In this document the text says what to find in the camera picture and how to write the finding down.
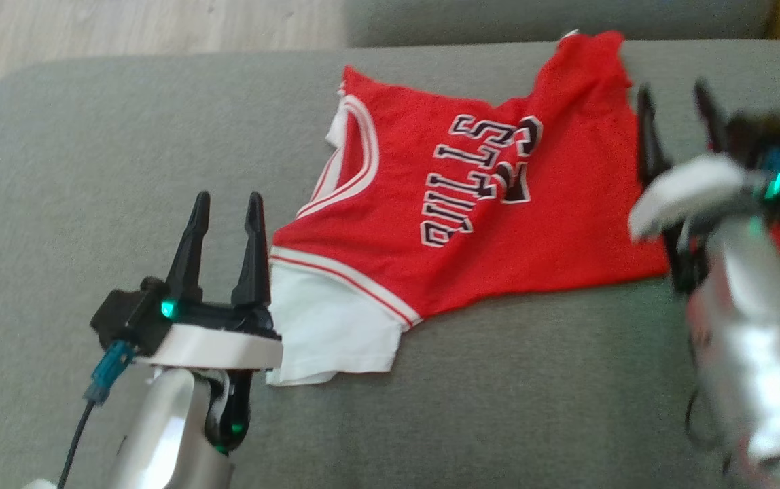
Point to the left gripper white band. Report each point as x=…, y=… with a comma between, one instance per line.
x=220, y=346

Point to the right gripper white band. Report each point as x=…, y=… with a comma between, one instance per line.
x=696, y=187

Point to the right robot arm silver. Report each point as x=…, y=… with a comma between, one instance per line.
x=757, y=353

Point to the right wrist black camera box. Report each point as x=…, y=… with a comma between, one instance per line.
x=760, y=132

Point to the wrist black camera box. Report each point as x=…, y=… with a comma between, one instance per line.
x=125, y=319
x=760, y=132

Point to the grey sofa back cushion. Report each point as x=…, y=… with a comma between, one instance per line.
x=533, y=20

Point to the large grey sofa seat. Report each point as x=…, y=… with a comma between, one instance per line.
x=499, y=394

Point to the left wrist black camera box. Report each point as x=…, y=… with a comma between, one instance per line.
x=125, y=319

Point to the red Bulls jersey white sleeves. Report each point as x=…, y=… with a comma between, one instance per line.
x=566, y=231

